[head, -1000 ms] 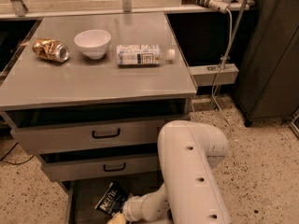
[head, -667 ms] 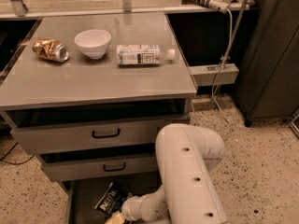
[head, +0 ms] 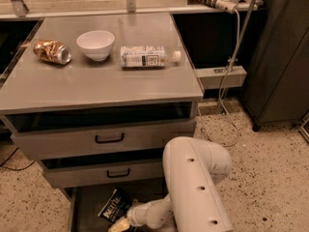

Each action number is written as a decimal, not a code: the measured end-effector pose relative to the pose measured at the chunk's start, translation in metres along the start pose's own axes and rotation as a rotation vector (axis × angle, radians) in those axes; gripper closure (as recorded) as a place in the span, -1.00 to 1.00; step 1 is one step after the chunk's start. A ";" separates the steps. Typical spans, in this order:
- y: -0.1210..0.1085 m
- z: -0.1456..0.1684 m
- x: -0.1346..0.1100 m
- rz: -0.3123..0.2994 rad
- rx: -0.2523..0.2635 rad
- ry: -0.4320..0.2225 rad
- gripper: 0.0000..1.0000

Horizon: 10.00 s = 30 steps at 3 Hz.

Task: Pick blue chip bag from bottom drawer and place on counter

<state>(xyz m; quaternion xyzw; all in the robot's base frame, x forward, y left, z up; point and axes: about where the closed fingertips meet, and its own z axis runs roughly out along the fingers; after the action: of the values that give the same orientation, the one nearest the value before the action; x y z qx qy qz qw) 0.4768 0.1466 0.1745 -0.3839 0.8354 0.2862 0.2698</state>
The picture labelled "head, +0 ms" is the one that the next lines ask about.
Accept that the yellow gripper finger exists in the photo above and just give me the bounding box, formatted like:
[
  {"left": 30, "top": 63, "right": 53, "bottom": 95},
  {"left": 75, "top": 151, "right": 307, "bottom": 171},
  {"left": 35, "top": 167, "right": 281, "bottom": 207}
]
[{"left": 108, "top": 217, "right": 130, "bottom": 232}]

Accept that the blue chip bag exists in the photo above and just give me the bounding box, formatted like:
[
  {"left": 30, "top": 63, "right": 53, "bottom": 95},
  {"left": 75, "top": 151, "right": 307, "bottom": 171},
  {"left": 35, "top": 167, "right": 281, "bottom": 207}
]
[{"left": 98, "top": 188, "right": 132, "bottom": 223}]

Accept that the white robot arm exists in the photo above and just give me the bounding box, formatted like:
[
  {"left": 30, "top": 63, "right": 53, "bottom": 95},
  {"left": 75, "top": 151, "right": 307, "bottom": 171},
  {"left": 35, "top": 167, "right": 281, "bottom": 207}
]
[{"left": 108, "top": 136, "right": 234, "bottom": 232}]

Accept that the bottom grey open drawer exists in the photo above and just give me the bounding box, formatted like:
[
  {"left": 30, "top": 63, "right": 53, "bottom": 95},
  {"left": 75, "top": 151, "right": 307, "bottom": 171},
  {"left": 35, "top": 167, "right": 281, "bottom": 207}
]
[{"left": 67, "top": 178, "right": 167, "bottom": 232}]

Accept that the middle grey drawer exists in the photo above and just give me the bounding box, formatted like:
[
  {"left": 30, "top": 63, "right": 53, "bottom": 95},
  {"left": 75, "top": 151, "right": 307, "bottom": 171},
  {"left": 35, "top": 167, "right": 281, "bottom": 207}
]
[{"left": 43, "top": 159, "right": 163, "bottom": 188}]

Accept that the top grey drawer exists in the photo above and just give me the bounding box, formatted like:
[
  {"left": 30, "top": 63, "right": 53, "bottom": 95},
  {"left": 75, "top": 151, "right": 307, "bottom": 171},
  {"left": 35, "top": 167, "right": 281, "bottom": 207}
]
[{"left": 12, "top": 119, "right": 196, "bottom": 160}]

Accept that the grey drawer cabinet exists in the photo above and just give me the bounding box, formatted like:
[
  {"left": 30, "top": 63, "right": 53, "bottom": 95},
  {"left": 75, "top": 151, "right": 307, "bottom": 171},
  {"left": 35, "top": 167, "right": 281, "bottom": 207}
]
[{"left": 0, "top": 13, "right": 203, "bottom": 232}]

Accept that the clear plastic water bottle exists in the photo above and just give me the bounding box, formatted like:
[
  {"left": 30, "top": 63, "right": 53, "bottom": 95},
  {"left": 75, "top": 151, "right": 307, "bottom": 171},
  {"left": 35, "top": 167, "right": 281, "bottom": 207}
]
[{"left": 120, "top": 45, "right": 182, "bottom": 69}]

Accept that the white ceramic bowl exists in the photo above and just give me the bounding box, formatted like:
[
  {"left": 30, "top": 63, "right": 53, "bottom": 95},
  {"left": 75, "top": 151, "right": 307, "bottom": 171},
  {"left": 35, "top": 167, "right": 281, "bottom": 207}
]
[{"left": 76, "top": 30, "right": 115, "bottom": 62}]

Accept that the crushed gold soda can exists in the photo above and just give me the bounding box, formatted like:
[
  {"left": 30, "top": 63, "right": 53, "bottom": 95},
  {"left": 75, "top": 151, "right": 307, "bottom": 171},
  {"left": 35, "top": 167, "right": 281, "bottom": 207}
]
[{"left": 33, "top": 40, "right": 71, "bottom": 65}]

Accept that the thin metal stand pole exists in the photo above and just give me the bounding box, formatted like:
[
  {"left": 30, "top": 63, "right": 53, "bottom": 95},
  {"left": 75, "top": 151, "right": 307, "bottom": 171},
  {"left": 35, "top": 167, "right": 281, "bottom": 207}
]
[{"left": 226, "top": 0, "right": 256, "bottom": 73}]

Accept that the white power cable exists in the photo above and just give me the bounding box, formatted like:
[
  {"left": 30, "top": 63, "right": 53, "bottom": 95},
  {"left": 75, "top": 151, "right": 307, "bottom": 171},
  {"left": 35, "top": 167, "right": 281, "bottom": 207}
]
[{"left": 196, "top": 7, "right": 241, "bottom": 148}]

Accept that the black floor cable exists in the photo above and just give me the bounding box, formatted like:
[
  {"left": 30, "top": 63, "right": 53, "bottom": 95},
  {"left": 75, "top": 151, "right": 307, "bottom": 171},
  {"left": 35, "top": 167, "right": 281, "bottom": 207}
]
[{"left": 0, "top": 147, "right": 37, "bottom": 172}]

